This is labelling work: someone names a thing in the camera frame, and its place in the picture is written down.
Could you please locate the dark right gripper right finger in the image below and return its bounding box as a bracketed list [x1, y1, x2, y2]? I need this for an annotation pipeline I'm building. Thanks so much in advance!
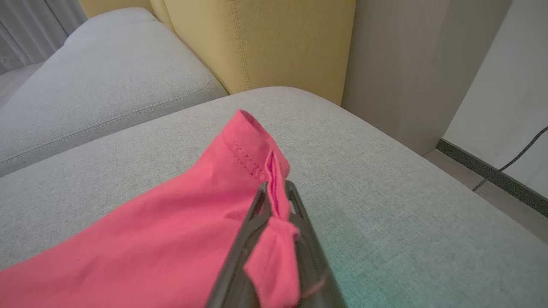
[285, 180, 348, 308]

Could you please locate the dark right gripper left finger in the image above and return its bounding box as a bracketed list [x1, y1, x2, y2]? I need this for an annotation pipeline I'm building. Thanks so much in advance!
[205, 181, 274, 308]

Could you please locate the red number 23 basketball jersey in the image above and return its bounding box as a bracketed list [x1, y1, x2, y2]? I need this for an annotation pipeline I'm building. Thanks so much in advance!
[0, 109, 301, 308]

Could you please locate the large grey sofa seat cushion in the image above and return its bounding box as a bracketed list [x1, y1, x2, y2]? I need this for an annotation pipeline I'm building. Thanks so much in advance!
[0, 86, 548, 308]

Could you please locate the dark grey baseboard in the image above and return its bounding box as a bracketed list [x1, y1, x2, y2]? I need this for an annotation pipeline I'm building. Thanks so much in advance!
[435, 138, 548, 218]

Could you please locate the yellow sofa back cushion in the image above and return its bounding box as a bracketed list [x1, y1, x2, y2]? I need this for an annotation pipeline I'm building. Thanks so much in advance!
[79, 0, 357, 106]

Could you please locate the grey sofa chaise cushion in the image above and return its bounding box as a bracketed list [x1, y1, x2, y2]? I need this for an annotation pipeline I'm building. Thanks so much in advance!
[0, 7, 228, 177]

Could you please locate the light wooden side panel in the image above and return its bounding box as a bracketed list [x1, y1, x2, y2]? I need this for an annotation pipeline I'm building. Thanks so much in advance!
[342, 0, 513, 157]

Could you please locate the grey curtain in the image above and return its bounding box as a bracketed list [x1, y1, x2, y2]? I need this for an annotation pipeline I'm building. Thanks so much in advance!
[0, 0, 89, 76]

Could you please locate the thin black floor cable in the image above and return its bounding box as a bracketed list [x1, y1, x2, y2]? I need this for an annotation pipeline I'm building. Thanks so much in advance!
[473, 126, 548, 192]

